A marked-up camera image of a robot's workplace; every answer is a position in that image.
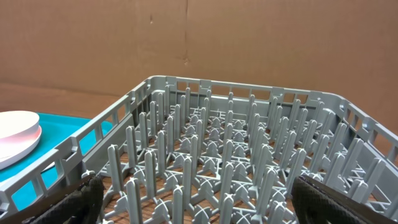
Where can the teal serving tray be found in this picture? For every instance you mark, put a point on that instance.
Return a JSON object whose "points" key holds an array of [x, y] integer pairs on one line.
{"points": [[55, 128]]}

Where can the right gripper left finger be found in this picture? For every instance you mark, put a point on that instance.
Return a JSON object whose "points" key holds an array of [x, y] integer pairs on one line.
{"points": [[77, 203]]}

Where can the grey dishwasher rack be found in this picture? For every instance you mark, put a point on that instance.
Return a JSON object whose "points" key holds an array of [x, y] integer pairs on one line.
{"points": [[219, 151]]}

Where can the pink bowl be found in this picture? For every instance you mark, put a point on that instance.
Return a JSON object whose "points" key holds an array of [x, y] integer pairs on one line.
{"points": [[19, 130]]}

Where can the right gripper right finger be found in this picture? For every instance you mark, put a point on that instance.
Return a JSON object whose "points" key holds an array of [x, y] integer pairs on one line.
{"points": [[314, 202]]}

